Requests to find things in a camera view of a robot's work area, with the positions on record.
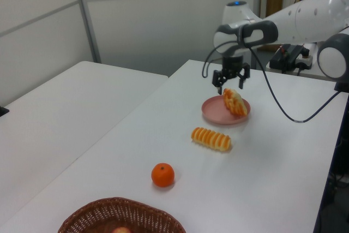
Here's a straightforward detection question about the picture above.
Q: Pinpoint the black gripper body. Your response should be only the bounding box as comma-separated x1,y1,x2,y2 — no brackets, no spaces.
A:
222,56,245,80

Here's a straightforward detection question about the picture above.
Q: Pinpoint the braided toy bread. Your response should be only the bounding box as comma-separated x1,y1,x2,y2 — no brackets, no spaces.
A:
222,88,248,117

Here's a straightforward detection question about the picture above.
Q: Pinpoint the striped toy bread roll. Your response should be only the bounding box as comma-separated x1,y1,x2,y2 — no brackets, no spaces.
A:
190,127,232,153

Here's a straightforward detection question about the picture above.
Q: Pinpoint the orange toy tangerine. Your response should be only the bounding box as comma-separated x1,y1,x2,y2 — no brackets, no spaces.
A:
151,163,175,188

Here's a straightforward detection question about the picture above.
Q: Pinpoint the pink plate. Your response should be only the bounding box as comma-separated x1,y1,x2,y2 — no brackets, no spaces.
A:
201,96,251,125

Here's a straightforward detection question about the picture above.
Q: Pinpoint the brown woven basket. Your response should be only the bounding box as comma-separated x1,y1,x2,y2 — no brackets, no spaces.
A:
57,196,186,233

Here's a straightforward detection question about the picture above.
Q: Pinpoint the white side table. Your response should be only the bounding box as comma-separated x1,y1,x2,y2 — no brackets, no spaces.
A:
0,61,169,225

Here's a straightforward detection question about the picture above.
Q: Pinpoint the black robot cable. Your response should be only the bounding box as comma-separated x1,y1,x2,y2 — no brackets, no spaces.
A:
201,39,342,124

